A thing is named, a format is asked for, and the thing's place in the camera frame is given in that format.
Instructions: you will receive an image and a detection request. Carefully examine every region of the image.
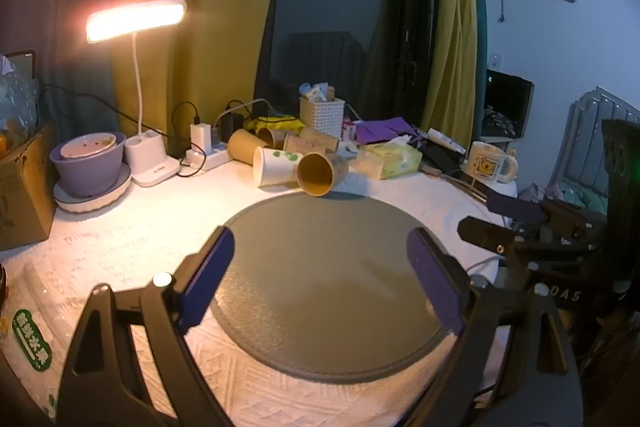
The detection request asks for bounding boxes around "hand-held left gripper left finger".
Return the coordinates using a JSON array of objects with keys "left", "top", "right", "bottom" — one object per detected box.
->
[{"left": 56, "top": 226, "right": 236, "bottom": 427}]

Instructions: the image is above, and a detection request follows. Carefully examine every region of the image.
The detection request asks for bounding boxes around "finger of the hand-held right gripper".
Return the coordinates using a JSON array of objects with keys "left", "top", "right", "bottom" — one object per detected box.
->
[
  {"left": 487, "top": 191, "right": 608, "bottom": 240},
  {"left": 457, "top": 216, "right": 581, "bottom": 270}
]

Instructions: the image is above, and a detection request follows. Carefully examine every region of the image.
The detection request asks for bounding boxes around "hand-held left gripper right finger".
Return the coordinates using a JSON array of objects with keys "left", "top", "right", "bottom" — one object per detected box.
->
[{"left": 400, "top": 228, "right": 584, "bottom": 427}]

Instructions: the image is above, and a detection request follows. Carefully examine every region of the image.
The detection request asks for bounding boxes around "brown paper cup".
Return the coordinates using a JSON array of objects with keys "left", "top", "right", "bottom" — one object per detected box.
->
[
  {"left": 227, "top": 129, "right": 271, "bottom": 166},
  {"left": 299, "top": 127, "right": 344, "bottom": 153},
  {"left": 282, "top": 135, "right": 331, "bottom": 156},
  {"left": 296, "top": 152, "right": 350, "bottom": 198},
  {"left": 257, "top": 127, "right": 289, "bottom": 150}
]

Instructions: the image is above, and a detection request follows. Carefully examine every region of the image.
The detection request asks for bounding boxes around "white paper cup green print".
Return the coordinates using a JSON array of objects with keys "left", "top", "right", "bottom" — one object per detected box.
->
[{"left": 252, "top": 146, "right": 302, "bottom": 188}]

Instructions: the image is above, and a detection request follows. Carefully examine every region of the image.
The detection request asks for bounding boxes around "white cartoon mug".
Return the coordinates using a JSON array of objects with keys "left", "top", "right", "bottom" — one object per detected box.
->
[{"left": 464, "top": 140, "right": 519, "bottom": 184}]

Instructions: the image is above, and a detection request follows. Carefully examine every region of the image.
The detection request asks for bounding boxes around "black wallet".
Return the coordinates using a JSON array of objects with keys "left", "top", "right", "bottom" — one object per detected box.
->
[{"left": 417, "top": 139, "right": 469, "bottom": 174}]

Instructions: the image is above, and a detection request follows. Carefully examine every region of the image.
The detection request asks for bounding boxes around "grey radiator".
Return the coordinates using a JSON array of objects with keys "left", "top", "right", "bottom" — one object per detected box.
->
[{"left": 549, "top": 86, "right": 640, "bottom": 214}]

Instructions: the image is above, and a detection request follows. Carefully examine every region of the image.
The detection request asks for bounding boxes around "white tube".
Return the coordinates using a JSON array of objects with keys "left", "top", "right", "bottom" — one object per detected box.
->
[{"left": 427, "top": 129, "right": 469, "bottom": 153}]

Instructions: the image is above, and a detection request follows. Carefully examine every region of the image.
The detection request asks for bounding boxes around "black monitor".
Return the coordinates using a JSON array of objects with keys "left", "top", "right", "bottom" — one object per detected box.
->
[{"left": 482, "top": 69, "right": 535, "bottom": 140}]

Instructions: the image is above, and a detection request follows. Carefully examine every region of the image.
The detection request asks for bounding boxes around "round grey mat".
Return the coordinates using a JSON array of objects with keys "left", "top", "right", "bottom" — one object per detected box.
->
[{"left": 209, "top": 192, "right": 484, "bottom": 381}]

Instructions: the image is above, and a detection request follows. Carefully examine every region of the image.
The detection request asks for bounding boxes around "green tissue pack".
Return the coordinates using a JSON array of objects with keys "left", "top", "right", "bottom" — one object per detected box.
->
[{"left": 357, "top": 142, "right": 424, "bottom": 180}]

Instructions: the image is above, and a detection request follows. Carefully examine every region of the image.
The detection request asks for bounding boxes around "white power strip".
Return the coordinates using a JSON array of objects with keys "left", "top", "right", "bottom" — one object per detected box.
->
[{"left": 180, "top": 142, "right": 236, "bottom": 172}]

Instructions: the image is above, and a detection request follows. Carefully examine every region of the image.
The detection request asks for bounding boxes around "white scalloped plate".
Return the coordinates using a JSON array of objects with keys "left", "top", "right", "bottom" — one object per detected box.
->
[{"left": 53, "top": 164, "right": 133, "bottom": 214}]

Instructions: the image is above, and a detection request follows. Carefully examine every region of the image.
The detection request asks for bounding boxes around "white charger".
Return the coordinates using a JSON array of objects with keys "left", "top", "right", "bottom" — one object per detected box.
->
[{"left": 190, "top": 123, "right": 214, "bottom": 153}]

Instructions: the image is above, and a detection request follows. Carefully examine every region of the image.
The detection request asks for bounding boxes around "purple cloth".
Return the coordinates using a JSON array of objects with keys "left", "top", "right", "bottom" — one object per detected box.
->
[{"left": 353, "top": 117, "right": 419, "bottom": 146}]

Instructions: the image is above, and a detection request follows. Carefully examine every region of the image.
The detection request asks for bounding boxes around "black charger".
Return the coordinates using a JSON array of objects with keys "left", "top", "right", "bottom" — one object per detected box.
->
[{"left": 220, "top": 112, "right": 244, "bottom": 143}]

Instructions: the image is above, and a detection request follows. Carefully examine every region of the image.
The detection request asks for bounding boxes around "purple bowl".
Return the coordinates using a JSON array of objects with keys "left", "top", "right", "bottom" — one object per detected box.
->
[{"left": 49, "top": 132, "right": 126, "bottom": 197}]

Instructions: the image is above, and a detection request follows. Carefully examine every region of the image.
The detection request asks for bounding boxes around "yellow packet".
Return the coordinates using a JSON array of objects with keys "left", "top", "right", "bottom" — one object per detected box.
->
[{"left": 243, "top": 114, "right": 305, "bottom": 136}]

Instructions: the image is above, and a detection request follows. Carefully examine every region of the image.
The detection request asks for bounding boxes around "white bowl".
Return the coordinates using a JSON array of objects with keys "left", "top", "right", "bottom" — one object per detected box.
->
[{"left": 60, "top": 133, "right": 119, "bottom": 160}]

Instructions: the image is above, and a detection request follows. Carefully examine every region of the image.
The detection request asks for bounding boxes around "plastic bag green label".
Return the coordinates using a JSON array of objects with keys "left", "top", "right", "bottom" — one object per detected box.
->
[{"left": 0, "top": 291, "right": 67, "bottom": 424}]

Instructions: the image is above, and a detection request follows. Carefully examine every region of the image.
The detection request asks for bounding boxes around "white woven basket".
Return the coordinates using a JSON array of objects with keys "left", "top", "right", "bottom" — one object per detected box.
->
[{"left": 299, "top": 95, "right": 347, "bottom": 139}]

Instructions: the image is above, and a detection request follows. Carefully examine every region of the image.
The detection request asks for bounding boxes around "yellow curtain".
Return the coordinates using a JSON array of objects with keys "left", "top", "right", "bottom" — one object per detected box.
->
[{"left": 419, "top": 0, "right": 494, "bottom": 134}]

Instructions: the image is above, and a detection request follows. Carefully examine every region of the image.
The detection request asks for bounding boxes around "cardboard box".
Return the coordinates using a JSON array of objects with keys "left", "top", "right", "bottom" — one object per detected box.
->
[{"left": 0, "top": 122, "right": 57, "bottom": 251}]

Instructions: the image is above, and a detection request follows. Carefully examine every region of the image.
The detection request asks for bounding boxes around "clear plastic bag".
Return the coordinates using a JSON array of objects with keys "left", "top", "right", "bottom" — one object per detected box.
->
[{"left": 0, "top": 68, "right": 42, "bottom": 148}]

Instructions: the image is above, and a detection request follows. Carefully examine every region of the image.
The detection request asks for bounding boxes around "white desk lamp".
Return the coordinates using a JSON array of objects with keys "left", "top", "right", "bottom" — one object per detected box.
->
[{"left": 85, "top": 0, "right": 187, "bottom": 188}]

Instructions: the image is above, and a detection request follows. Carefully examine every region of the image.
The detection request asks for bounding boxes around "tablet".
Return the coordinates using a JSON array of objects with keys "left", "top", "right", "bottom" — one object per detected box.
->
[{"left": 0, "top": 50, "right": 37, "bottom": 78}]

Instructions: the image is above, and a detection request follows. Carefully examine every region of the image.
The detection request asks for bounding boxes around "black cable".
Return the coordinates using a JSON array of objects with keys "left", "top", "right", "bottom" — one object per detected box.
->
[{"left": 39, "top": 84, "right": 206, "bottom": 178}]

